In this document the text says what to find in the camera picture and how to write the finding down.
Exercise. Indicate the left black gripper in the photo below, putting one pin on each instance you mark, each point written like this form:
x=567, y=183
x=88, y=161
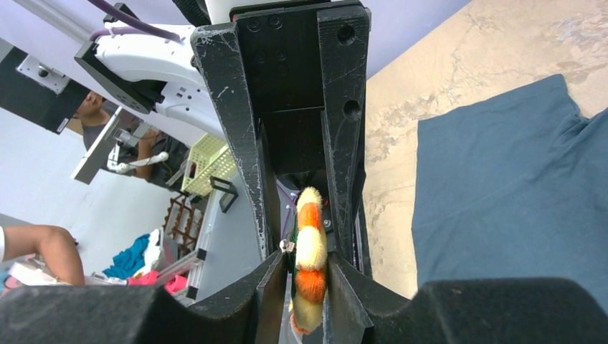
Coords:
x=287, y=81

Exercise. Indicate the yellow perforated basket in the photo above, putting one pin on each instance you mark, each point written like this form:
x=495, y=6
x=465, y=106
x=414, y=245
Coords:
x=208, y=157

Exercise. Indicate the orange yellow flower brooch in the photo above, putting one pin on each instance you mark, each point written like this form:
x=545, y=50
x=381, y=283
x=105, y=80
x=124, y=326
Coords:
x=307, y=253

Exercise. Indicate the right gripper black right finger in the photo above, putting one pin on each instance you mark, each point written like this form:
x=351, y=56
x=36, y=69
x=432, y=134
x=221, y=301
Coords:
x=521, y=310

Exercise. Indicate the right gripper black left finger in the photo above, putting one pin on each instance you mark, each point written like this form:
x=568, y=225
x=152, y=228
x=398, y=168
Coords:
x=247, y=311

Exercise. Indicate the blue grey t-shirt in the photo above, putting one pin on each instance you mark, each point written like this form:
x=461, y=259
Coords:
x=513, y=186

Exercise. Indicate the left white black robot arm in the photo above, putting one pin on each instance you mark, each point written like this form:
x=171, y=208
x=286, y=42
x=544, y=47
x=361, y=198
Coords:
x=149, y=69

